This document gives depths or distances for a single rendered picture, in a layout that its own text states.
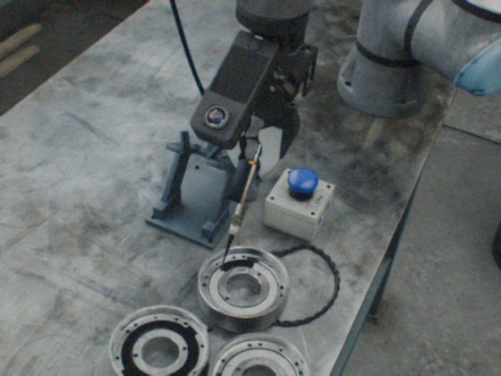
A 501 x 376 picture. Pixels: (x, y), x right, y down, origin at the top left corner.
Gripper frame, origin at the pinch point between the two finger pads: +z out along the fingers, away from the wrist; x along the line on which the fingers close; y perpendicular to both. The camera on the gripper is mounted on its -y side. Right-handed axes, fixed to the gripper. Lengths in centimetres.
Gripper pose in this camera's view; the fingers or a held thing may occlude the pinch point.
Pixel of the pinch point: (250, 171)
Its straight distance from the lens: 77.1
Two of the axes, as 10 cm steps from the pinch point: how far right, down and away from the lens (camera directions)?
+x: -9.1, -3.5, 2.3
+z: -1.0, 7.1, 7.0
